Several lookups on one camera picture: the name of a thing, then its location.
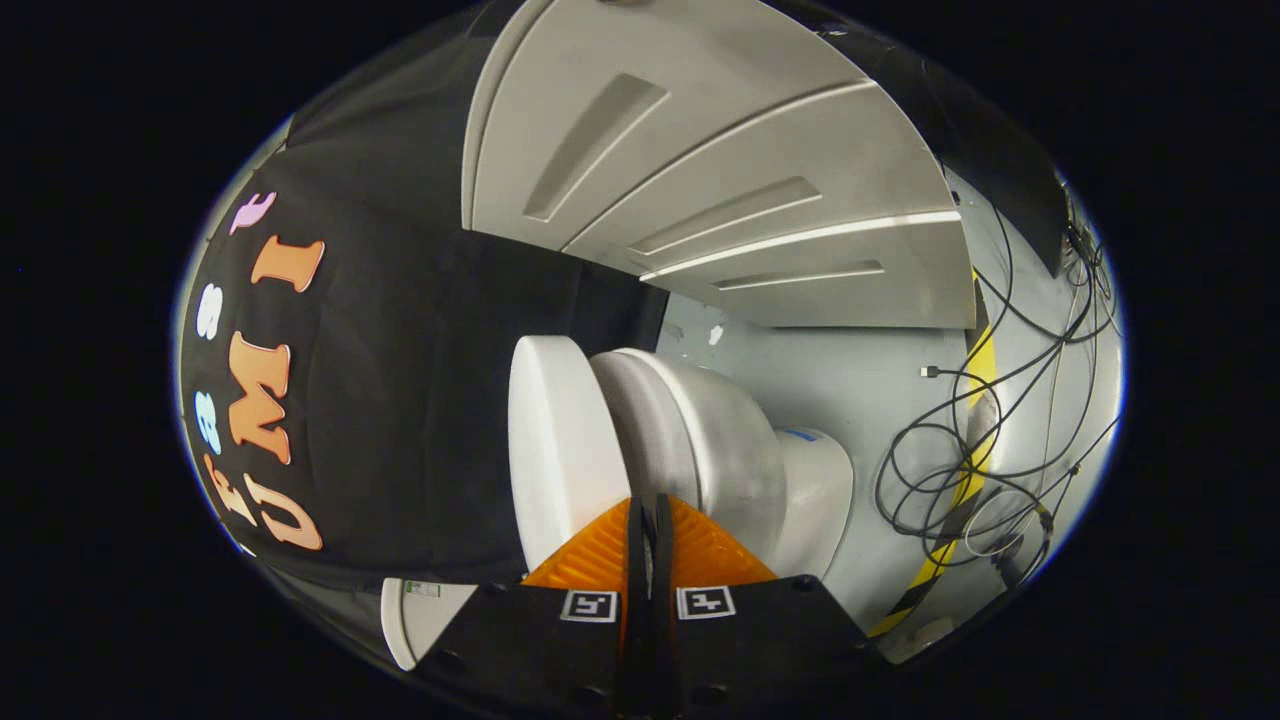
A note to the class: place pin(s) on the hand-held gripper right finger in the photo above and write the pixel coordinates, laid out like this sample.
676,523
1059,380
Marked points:
665,600

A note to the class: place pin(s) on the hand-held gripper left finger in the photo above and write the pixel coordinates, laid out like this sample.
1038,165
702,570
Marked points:
637,600

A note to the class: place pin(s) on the white toilet tank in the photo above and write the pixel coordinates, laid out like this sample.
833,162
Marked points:
420,625

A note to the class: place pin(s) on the black backdrop cloth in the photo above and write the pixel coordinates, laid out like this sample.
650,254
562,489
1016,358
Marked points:
400,400

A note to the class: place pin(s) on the yellow black floor tape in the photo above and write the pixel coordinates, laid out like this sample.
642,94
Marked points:
983,370

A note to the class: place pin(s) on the white drawer cabinet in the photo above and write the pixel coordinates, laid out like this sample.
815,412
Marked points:
700,120

